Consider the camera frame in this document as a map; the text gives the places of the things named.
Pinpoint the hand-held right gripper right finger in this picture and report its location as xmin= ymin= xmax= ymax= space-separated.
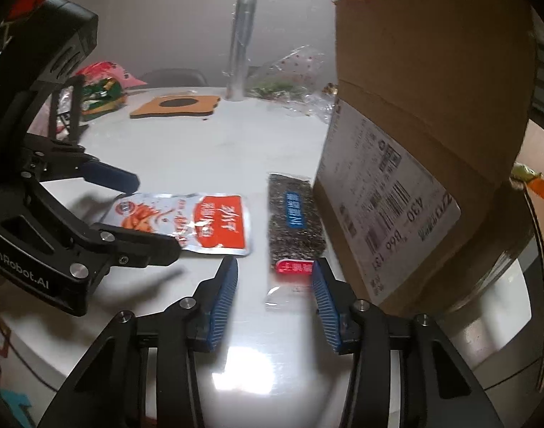
xmin=311 ymin=258 xmax=507 ymax=428

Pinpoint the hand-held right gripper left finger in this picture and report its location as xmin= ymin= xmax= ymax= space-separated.
xmin=37 ymin=256 xmax=239 ymax=428

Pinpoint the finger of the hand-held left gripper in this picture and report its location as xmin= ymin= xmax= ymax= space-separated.
xmin=72 ymin=224 xmax=182 ymax=286
xmin=24 ymin=134 xmax=140 ymax=193

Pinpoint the silver and red snack packet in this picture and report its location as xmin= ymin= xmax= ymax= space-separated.
xmin=96 ymin=192 xmax=252 ymax=257

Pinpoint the dark sesame bar packet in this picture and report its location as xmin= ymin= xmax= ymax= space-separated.
xmin=263 ymin=172 xmax=328 ymax=308

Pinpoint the cardboard box with label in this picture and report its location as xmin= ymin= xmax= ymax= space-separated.
xmin=312 ymin=0 xmax=538 ymax=317

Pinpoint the toast-shaped brown coaster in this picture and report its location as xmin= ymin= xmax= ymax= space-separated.
xmin=129 ymin=95 xmax=222 ymax=120

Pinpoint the green snack bag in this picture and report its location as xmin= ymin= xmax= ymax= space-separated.
xmin=78 ymin=78 xmax=127 ymax=119

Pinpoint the grey chair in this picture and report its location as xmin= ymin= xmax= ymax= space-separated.
xmin=138 ymin=68 xmax=209 ymax=87

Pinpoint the clear tall tube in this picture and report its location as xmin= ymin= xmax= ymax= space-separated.
xmin=225 ymin=0 xmax=258 ymax=101

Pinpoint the clear plastic bag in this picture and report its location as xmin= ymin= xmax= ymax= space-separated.
xmin=247 ymin=45 xmax=339 ymax=124

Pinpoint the green and orange packet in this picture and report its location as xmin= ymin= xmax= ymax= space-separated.
xmin=510 ymin=163 xmax=544 ymax=201

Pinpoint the open plain cardboard box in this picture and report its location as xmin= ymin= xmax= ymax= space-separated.
xmin=515 ymin=118 xmax=544 ymax=215

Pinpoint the black frame stand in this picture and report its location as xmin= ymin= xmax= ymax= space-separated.
xmin=49 ymin=76 xmax=87 ymax=143

